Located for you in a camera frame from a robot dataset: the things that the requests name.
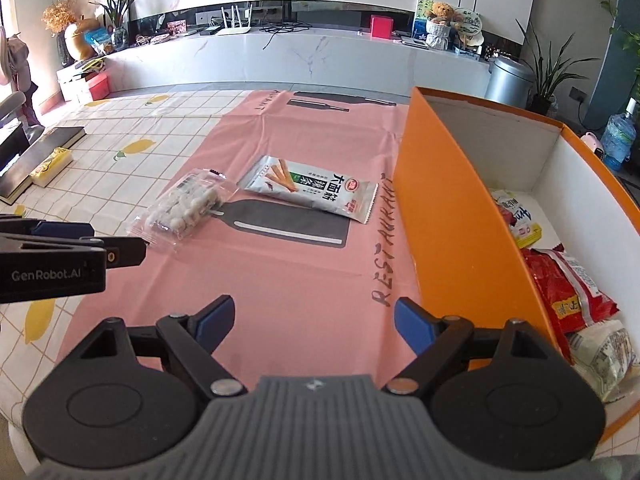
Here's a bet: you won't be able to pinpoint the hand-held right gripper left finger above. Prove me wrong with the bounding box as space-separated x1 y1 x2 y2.
75 295 248 396

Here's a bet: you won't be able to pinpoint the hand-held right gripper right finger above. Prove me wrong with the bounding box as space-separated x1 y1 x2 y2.
382 296 566 395

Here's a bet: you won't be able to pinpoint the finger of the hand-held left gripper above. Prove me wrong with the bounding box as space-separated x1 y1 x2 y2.
0 234 149 269
0 214 97 241

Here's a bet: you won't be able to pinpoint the orange cardboard box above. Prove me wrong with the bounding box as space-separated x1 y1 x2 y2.
392 86 640 446

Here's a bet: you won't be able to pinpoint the large red snack packet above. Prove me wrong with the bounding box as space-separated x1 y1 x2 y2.
522 246 621 336

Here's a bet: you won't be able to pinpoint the yellow white snack packet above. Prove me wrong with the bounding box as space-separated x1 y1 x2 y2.
490 187 543 250

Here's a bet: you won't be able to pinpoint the clear yellowish snack packet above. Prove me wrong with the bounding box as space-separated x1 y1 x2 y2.
567 319 638 405

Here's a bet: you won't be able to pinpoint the yellow tissue box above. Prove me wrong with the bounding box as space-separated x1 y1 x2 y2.
29 146 75 188

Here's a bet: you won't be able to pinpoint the black notebook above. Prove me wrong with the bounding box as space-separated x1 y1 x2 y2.
0 126 86 206

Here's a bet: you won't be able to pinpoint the clear packet of white balls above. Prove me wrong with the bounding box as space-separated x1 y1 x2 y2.
125 167 236 256

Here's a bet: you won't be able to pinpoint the pink printed table mat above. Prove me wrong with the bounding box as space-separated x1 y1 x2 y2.
57 89 426 391

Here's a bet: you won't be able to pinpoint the lemon print checked tablecloth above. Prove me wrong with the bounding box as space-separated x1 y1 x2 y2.
0 87 416 431

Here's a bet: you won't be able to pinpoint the grey chair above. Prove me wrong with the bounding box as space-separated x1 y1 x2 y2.
0 91 45 171

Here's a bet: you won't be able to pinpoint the red storage box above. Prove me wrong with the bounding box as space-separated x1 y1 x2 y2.
75 72 111 105

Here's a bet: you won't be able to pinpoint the white breadstick snack packet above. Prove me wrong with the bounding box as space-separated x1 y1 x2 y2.
244 155 378 225

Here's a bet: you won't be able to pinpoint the hanging pale clothes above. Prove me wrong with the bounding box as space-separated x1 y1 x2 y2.
0 25 32 93

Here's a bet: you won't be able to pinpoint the orange gourd ornament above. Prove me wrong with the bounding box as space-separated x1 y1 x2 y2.
64 17 101 61

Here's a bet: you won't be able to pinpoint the blue plastic bag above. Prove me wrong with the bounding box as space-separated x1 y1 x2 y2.
82 26 115 56

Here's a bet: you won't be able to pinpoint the green plant in glass vase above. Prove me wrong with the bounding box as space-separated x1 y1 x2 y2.
90 0 143 51

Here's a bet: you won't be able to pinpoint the dried yellow flower bouquet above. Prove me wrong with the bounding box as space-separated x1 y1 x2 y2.
41 0 78 66

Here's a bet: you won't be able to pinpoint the white marble counter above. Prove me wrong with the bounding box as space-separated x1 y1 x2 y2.
57 25 493 106

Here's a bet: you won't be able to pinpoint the white router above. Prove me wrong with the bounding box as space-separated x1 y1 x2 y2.
212 4 253 36

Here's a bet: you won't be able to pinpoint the potted long-leaf plant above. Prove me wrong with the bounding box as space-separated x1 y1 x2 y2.
515 17 588 116

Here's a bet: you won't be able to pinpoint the silver trash can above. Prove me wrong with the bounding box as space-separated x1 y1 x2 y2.
484 56 536 110

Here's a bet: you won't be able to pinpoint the blue water bottle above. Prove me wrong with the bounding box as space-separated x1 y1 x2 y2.
599 99 638 173

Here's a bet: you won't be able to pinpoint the white round paper fan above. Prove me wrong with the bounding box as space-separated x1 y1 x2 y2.
452 7 486 46

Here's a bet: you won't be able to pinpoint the landscape picture card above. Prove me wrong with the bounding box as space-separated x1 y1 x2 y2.
414 0 436 36

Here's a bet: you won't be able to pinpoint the brown teddy bear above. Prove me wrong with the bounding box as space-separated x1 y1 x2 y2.
425 1 463 51

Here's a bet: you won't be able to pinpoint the bushy green vine plant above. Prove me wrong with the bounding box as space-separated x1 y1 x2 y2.
620 27 640 61

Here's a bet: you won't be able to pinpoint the black cable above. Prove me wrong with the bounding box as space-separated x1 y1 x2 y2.
262 20 306 52

